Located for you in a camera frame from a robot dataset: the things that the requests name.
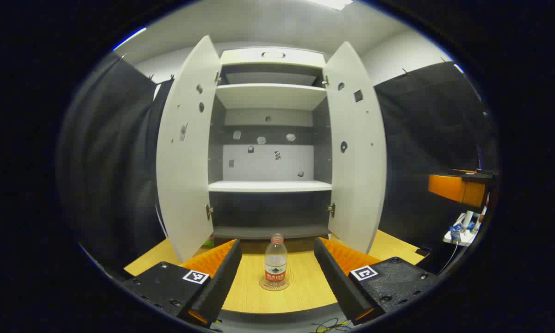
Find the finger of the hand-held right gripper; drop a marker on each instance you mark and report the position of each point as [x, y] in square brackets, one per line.
[458, 189]

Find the clear plastic water bottle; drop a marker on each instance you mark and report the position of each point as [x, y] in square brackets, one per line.
[275, 266]

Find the white cabinet shelf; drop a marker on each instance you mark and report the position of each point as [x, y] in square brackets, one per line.
[270, 186]
[270, 96]

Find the white tray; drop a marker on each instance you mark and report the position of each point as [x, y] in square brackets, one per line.
[464, 239]

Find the white cabinet drawer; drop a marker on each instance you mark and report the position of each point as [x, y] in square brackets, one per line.
[240, 58]

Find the blue white packet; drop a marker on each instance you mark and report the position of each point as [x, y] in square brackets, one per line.
[455, 231]

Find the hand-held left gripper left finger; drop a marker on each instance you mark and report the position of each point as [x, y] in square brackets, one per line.
[221, 282]

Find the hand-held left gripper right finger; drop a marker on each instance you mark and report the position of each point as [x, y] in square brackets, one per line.
[337, 282]

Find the white slim bottle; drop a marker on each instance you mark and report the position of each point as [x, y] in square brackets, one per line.
[480, 222]
[468, 219]

